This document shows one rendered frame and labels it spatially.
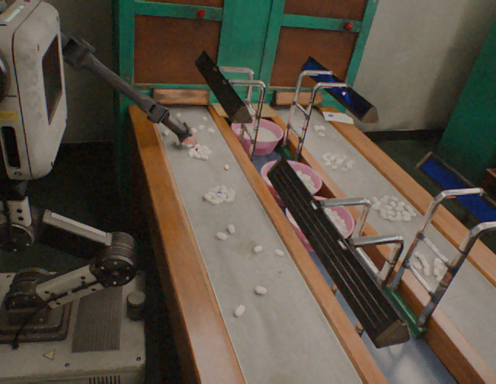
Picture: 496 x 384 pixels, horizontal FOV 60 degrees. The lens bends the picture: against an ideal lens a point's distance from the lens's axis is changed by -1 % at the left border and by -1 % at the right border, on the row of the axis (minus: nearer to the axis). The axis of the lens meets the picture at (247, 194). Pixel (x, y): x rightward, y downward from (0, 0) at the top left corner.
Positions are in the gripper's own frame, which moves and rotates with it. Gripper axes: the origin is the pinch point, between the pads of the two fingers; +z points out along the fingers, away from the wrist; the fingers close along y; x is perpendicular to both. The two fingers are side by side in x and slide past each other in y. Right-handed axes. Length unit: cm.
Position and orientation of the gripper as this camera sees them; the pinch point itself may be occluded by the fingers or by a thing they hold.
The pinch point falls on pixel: (196, 142)
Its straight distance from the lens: 201.5
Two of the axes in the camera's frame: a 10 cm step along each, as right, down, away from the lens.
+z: 6.1, 4.9, 6.3
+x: -7.2, 6.6, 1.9
